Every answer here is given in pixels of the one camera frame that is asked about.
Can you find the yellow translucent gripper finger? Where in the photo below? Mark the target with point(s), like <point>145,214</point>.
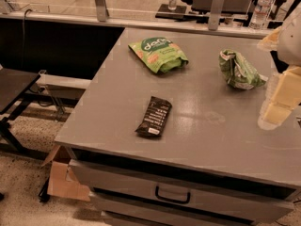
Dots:
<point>282,97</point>

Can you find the black rxbar chocolate wrapper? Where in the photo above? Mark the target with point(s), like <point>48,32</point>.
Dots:
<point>155,118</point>

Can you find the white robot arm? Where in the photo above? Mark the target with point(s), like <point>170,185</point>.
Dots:
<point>288,39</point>

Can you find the crumpled green snack bag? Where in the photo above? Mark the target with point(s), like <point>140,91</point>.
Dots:
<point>238,72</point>

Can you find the green rice chip bag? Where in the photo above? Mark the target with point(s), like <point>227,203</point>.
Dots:
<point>159,54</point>

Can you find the clear water bottle right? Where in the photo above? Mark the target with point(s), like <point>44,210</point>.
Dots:
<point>260,13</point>

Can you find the grey top drawer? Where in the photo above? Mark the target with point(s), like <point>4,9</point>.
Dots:
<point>212,201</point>

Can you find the grey drawer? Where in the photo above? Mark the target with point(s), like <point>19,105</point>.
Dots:
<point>212,201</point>
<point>154,212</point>

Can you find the grey lower drawer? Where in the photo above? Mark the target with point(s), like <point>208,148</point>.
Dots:
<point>154,212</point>

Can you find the brown cardboard box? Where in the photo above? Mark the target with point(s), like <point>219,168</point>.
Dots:
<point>62,180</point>

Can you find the metal rail post right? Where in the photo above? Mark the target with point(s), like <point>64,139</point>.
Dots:
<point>215,12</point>

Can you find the metal rail post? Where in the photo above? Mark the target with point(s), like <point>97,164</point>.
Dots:
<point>101,10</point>
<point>215,12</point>

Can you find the black drawer handle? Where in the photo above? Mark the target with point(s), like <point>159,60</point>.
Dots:
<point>172,196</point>

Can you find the metal rail post left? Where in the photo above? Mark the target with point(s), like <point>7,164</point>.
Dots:
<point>101,10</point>

